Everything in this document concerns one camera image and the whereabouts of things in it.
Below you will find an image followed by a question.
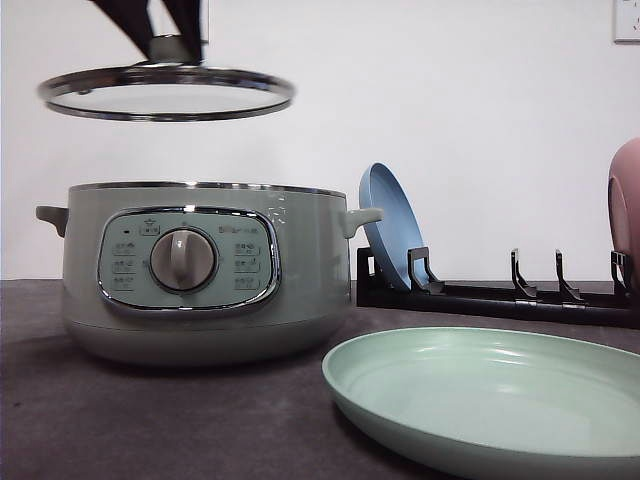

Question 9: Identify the white wall socket right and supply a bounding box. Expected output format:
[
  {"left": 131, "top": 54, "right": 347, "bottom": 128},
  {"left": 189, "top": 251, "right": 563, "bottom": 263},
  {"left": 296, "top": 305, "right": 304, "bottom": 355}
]
[{"left": 608, "top": 0, "right": 640, "bottom": 48}]

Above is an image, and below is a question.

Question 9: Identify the green electric steamer pot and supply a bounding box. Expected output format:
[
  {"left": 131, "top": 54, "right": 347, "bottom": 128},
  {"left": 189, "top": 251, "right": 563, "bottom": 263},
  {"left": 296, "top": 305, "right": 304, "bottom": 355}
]
[{"left": 36, "top": 181, "right": 384, "bottom": 367}]

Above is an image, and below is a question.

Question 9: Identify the green plate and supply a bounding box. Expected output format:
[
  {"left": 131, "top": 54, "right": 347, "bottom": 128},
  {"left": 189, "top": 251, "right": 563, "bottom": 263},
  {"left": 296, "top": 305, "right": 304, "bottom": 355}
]
[{"left": 322, "top": 327, "right": 640, "bottom": 480}]

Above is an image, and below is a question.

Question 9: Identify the glass pot lid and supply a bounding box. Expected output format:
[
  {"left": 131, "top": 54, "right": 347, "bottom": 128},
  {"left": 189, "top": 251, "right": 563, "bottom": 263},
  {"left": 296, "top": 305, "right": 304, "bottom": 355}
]
[{"left": 37, "top": 35, "right": 294, "bottom": 123}]

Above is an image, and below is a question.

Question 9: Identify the blue plate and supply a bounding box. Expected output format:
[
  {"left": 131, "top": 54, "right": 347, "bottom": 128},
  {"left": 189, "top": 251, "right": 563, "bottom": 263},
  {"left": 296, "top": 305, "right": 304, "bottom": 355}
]
[{"left": 359, "top": 162, "right": 427, "bottom": 289}]

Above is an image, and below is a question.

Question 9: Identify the grey table cloth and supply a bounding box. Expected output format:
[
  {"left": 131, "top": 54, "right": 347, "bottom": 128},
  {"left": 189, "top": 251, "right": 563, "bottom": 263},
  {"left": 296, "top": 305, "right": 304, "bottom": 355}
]
[{"left": 0, "top": 279, "right": 640, "bottom": 480}]

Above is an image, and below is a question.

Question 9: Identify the pink plate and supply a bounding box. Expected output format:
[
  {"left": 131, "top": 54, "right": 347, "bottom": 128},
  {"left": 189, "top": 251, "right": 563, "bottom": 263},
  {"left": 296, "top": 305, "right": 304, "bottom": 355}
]
[{"left": 608, "top": 137, "right": 640, "bottom": 291}]

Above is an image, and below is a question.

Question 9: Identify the black dish rack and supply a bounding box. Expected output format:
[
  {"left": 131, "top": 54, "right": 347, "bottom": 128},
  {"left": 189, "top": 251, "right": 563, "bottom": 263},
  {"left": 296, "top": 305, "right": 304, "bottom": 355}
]
[{"left": 356, "top": 247, "right": 640, "bottom": 329}]

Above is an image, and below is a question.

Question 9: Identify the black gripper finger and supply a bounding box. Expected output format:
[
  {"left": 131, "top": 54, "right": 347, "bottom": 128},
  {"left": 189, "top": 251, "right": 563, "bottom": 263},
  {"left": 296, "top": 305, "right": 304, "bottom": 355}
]
[
  {"left": 89, "top": 0, "right": 153, "bottom": 61},
  {"left": 162, "top": 0, "right": 203, "bottom": 65}
]

